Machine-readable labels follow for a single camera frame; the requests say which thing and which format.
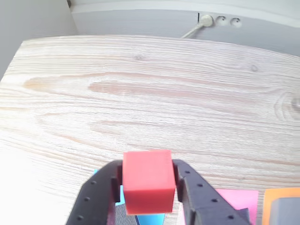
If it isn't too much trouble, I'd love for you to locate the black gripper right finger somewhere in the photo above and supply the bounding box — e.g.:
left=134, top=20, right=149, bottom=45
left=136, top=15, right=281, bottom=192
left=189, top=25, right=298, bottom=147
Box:
left=172, top=159, right=253, bottom=225

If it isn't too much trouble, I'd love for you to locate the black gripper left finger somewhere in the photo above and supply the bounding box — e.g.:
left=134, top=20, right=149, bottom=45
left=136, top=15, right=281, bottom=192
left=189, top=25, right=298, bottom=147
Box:
left=65, top=159, right=124, bottom=225

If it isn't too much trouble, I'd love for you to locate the red cube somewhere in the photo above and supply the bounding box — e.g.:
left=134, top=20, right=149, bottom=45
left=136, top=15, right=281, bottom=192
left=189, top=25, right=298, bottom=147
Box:
left=122, top=150, right=177, bottom=216

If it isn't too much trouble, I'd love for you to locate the large grey foam block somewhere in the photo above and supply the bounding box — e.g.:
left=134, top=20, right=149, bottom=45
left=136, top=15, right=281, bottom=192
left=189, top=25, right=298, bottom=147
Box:
left=269, top=196, right=300, bottom=225

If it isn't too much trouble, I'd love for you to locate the pink paper sheet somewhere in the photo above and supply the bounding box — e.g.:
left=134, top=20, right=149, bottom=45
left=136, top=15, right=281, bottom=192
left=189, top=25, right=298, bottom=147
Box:
left=179, top=188, right=259, bottom=225

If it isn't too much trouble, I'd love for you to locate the blue paper sheet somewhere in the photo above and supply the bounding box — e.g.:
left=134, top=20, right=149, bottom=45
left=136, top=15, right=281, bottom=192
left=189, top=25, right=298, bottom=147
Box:
left=93, top=168, right=166, bottom=225

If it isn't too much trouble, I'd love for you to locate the orange paper sheet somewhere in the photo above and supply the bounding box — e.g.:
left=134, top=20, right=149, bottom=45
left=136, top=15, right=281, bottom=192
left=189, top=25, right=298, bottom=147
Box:
left=262, top=187, right=300, bottom=225

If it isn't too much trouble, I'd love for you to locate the white power cord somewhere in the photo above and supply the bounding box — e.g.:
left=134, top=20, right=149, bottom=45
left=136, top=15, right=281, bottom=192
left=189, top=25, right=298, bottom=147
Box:
left=180, top=23, right=203, bottom=39

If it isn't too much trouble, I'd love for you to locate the white wall plug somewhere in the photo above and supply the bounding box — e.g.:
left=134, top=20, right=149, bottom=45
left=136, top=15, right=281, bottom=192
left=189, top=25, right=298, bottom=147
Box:
left=198, top=14, right=214, bottom=28

